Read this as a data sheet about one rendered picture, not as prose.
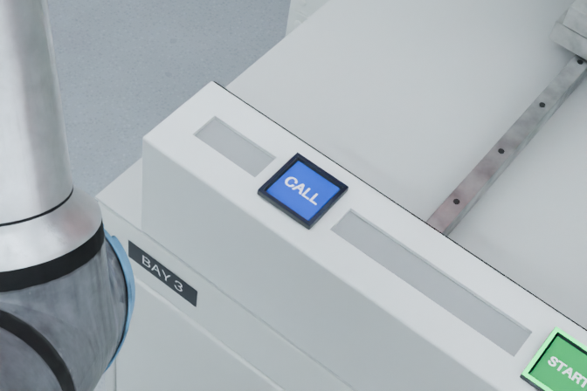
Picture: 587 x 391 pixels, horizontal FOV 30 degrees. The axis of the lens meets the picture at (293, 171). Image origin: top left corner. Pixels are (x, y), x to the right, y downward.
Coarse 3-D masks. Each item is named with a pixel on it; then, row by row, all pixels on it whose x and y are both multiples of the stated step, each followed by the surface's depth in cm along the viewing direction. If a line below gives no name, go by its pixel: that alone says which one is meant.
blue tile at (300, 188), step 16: (288, 176) 93; (304, 176) 93; (320, 176) 94; (272, 192) 92; (288, 192) 92; (304, 192) 92; (320, 192) 93; (336, 192) 93; (304, 208) 91; (320, 208) 92
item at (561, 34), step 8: (568, 8) 124; (560, 24) 122; (552, 32) 123; (560, 32) 123; (568, 32) 122; (576, 32) 121; (560, 40) 123; (568, 40) 123; (576, 40) 122; (584, 40) 121; (568, 48) 123; (576, 48) 123; (584, 48) 122; (584, 56) 122
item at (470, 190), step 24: (576, 72) 122; (552, 96) 119; (528, 120) 116; (504, 144) 114; (480, 168) 111; (504, 168) 115; (456, 192) 109; (480, 192) 111; (432, 216) 107; (456, 216) 107
